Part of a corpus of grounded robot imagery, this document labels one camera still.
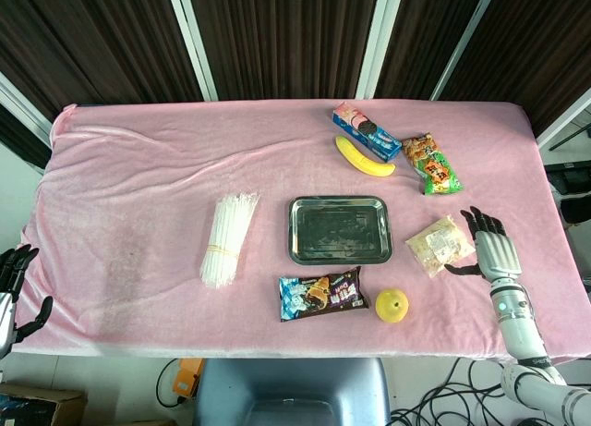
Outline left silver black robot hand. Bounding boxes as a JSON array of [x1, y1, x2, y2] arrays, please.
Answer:
[[0, 243, 54, 360]]

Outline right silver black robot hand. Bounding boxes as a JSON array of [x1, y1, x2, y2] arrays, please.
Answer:
[[443, 205, 524, 285]]

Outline clear snack bag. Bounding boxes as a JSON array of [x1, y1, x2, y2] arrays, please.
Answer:
[[404, 215, 476, 279]]

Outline rectangular stainless steel tray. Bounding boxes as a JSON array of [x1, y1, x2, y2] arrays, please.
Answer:
[[288, 195, 396, 266]]

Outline dark chocolate snack packet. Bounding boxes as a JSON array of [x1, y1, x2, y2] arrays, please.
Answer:
[[278, 265, 371, 323]]

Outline black equipment case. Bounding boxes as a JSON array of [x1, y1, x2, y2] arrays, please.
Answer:
[[544, 162, 591, 225]]

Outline brown cardboard box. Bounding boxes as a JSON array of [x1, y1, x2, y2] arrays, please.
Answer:
[[0, 383, 88, 426]]

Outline green orange snack bag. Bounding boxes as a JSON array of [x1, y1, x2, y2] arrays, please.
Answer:
[[400, 131, 463, 197]]

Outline yellow pear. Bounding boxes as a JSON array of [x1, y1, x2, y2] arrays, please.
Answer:
[[374, 286, 410, 325]]

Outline yellow banana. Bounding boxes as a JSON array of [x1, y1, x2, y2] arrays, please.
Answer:
[[334, 135, 397, 178]]

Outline blue sandwich cookie box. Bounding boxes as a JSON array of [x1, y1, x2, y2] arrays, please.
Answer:
[[332, 101, 403, 164]]

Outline pink fleece tablecloth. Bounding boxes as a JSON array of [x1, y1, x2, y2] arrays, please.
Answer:
[[11, 101, 591, 365]]

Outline orange power strip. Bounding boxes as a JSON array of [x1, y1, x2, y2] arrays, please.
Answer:
[[177, 359, 205, 397]]

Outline dark brown curtain panel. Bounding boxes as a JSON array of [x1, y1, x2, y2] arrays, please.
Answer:
[[372, 0, 491, 100], [0, 0, 204, 168], [438, 0, 591, 139], [185, 0, 385, 101]]

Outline yellow rubber band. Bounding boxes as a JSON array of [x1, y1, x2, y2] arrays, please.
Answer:
[[206, 243, 242, 257]]

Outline bundle of clear straws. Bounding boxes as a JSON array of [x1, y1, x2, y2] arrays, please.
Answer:
[[199, 190, 260, 291]]

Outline black floor cables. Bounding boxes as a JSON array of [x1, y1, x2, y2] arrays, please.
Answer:
[[390, 356, 525, 426]]

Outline white partition frame post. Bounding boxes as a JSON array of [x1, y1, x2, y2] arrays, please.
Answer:
[[429, 0, 505, 101], [164, 0, 219, 102], [354, 0, 408, 100], [0, 72, 54, 146], [535, 81, 591, 151]]

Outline black cable loop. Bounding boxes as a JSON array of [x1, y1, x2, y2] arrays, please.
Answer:
[[155, 359, 186, 408]]

